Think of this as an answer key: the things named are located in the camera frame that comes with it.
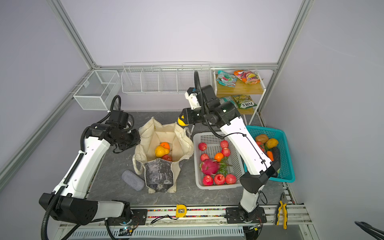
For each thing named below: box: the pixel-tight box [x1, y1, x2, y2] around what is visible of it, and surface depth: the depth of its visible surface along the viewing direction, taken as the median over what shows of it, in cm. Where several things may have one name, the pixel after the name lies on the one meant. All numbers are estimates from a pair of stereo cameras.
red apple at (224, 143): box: [220, 140, 229, 148], surface depth 98 cm
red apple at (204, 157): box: [200, 153, 210, 162], surface depth 92 cm
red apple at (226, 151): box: [221, 147, 231, 157], surface depth 93 cm
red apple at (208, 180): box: [202, 175, 214, 186], surface depth 82 cm
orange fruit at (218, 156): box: [214, 152, 224, 162], surface depth 91 cm
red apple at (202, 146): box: [198, 142, 208, 152], surface depth 98 cm
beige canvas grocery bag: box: [132, 117, 194, 194], surface depth 81 cm
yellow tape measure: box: [175, 204, 187, 218], surface depth 76 cm
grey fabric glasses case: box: [121, 170, 145, 191], surface depth 85 cm
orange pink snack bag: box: [233, 70, 261, 85], surface depth 91 cm
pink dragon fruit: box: [199, 159, 220, 176], surface depth 84 cm
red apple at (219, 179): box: [214, 173, 226, 186], surface depth 82 cm
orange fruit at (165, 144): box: [160, 142, 171, 150], surface depth 98 cm
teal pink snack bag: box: [216, 70, 238, 88], surface depth 88 cm
